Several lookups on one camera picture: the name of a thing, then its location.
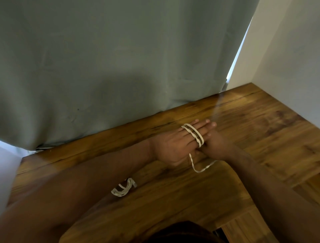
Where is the person's right forearm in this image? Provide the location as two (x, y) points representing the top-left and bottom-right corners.
(226, 145), (320, 243)

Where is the white twisted cord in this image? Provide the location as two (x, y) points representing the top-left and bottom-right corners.
(181, 123), (217, 173)

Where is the white cord bundle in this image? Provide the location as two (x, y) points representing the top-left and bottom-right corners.
(111, 177), (138, 198)

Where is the person's left forearm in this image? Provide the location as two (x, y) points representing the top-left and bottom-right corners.
(0, 138), (156, 243)

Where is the person's right hand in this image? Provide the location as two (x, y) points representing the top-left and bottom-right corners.
(197, 130), (234, 163)

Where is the grey-green curtain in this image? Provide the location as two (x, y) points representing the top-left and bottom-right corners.
(0, 0), (260, 151)

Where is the person's left hand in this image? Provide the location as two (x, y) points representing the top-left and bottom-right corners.
(149, 119), (217, 168)

